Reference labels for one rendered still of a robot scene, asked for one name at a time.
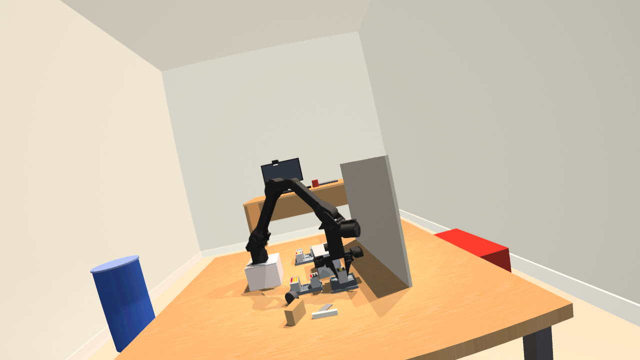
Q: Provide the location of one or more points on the tan rectangular block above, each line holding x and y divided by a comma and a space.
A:
295, 311

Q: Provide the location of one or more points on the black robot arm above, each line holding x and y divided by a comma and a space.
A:
326, 213

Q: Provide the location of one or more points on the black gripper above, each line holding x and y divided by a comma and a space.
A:
336, 251

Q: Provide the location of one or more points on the white rectangular bar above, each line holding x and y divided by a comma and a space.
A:
326, 313

